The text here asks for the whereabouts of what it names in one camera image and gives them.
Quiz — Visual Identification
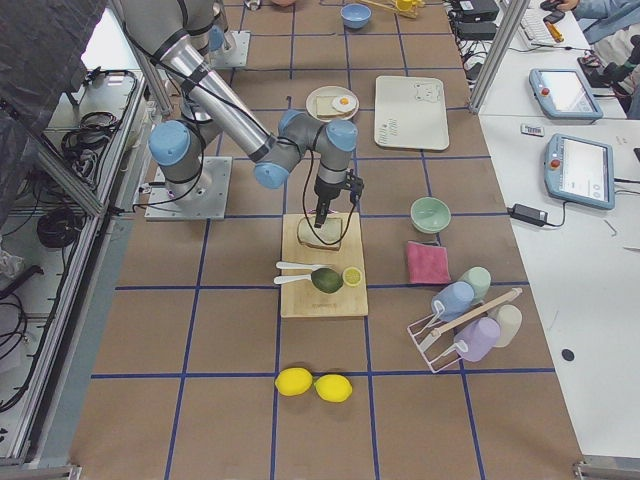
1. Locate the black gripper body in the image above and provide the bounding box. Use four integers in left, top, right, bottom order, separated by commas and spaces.
314, 170, 364, 203

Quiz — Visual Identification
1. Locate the beige cup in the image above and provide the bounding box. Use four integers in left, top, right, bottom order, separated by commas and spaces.
488, 304, 523, 348

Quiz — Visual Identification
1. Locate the right yellow lemon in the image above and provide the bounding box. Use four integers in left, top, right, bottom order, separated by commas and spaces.
314, 374, 353, 403

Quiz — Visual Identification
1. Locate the yellow mug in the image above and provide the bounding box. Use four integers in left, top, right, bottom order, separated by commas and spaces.
394, 0, 424, 17

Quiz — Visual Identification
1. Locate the cream bear tray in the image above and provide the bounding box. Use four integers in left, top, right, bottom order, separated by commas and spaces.
374, 75, 450, 151

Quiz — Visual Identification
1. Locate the pink cloth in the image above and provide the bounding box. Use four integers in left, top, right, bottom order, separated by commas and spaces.
406, 241, 451, 285

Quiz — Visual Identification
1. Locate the wooden dish rack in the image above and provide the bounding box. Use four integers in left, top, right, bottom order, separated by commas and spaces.
361, 0, 426, 19

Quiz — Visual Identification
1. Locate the upper teach pendant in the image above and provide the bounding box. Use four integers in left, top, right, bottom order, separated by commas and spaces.
528, 69, 603, 123

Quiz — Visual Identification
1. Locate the blue bowl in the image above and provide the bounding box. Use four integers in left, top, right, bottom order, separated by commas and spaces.
340, 3, 372, 29

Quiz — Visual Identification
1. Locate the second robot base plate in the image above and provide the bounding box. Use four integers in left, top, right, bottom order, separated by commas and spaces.
209, 30, 251, 69

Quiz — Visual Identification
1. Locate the lemon half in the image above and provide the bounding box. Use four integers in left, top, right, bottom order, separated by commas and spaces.
342, 266, 364, 288

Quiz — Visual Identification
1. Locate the blue cup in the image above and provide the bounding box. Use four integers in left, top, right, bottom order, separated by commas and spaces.
431, 281, 475, 322

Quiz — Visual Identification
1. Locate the white keyboard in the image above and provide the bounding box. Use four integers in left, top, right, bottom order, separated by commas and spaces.
518, 9, 556, 46

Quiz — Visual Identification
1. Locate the avocado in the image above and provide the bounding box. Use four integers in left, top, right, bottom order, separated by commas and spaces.
311, 268, 344, 294

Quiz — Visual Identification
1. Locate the bread slice on plate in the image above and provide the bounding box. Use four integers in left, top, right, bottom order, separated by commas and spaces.
315, 96, 350, 118

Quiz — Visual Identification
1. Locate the white spoon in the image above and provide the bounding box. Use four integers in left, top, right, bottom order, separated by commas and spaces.
276, 261, 329, 271
273, 273, 313, 285

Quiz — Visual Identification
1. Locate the bread slice from board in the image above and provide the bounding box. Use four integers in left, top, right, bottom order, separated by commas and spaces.
297, 217, 343, 251

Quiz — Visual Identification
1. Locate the white spoon lower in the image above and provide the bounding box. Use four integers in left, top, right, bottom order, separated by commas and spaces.
273, 273, 313, 285

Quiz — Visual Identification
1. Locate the white round plate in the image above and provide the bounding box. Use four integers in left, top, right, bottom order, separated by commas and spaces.
305, 86, 359, 122

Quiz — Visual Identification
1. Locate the lower teach pendant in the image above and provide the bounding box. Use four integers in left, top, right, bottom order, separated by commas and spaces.
543, 134, 615, 210

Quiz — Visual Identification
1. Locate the white spoon upper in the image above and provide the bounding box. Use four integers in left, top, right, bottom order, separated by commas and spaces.
276, 261, 329, 271

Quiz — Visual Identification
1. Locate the green cup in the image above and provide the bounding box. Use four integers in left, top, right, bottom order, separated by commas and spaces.
459, 266, 491, 304

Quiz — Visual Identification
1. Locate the teach pendant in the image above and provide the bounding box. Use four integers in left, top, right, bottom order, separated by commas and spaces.
528, 69, 603, 123
543, 134, 615, 210

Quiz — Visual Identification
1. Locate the light green bowl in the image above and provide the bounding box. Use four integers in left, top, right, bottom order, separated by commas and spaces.
410, 197, 451, 234

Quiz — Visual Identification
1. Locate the purple cup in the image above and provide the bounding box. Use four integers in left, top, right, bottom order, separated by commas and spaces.
454, 317, 501, 362

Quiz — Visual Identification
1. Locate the white wire cup rack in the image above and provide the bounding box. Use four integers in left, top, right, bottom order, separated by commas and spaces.
407, 288, 522, 373

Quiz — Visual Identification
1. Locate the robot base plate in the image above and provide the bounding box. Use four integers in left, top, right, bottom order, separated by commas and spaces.
144, 156, 232, 221

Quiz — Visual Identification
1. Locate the bamboo cutting board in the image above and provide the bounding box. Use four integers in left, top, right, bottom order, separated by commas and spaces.
279, 212, 370, 319

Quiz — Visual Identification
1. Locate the yellow lemon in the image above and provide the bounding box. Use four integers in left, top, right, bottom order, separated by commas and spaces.
274, 367, 313, 397
314, 374, 353, 403

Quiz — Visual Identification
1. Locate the fried egg toy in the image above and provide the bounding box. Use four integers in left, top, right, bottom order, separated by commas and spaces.
331, 95, 358, 113

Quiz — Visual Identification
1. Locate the black power adapter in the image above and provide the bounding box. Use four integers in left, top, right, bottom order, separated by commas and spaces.
507, 203, 548, 227

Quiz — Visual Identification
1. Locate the left yellow lemon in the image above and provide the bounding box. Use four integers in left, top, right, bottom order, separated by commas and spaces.
274, 367, 313, 397

